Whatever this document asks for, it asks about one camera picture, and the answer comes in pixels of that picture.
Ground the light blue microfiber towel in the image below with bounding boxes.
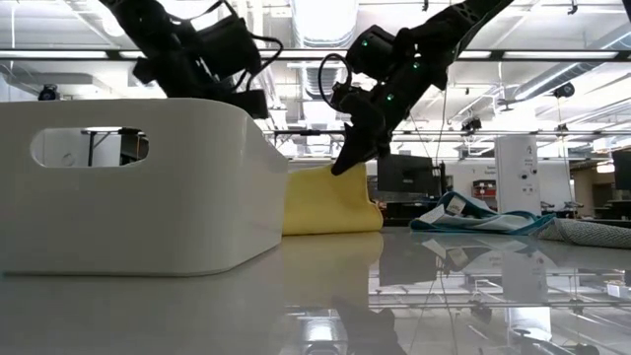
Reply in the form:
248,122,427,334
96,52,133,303
409,190,556,236

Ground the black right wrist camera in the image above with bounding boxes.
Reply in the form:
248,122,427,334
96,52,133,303
332,83,371,117

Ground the grey microfiber towel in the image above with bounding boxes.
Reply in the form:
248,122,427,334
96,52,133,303
534,217,631,250

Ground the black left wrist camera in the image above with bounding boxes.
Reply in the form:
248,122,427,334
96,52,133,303
235,88,270,120

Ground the black monitor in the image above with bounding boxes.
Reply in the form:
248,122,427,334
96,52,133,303
377,153,441,196

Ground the black horizontal rail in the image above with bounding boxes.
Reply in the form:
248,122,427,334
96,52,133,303
263,129,631,138

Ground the yellow microfiber towel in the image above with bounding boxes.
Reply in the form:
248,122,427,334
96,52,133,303
282,162,385,237

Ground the black screen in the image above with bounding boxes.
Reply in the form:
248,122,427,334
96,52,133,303
612,149,631,191

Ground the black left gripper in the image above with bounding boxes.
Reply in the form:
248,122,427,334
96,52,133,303
194,14,265,95

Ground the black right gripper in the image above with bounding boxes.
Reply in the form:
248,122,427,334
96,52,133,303
330,81,420,178

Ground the white plastic bin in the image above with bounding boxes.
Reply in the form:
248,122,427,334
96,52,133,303
0,97,290,277

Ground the white kiosk pillar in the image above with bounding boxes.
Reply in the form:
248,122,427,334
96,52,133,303
494,135,541,214

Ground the black background table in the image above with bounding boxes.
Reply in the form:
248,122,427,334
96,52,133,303
81,126,149,167

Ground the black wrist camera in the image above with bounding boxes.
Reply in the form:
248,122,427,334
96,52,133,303
235,88,270,120
332,83,371,117

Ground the small black dome camera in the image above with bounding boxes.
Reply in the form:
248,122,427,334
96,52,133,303
37,83,60,103

